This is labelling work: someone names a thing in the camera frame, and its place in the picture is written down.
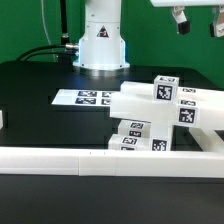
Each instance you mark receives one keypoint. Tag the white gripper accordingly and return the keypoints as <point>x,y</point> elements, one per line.
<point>183,24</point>

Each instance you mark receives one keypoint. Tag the white tagged nut cube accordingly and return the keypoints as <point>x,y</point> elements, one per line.
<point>165,88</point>

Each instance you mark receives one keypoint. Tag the white chair back frame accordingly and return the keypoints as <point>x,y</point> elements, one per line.
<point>197,108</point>

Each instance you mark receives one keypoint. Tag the white chair seat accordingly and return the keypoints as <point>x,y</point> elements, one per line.
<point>156,137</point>

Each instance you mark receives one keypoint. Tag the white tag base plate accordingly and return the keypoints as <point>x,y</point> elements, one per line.
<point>74,97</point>

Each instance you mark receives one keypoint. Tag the white U-shaped fence frame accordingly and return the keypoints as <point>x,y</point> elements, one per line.
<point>74,143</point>

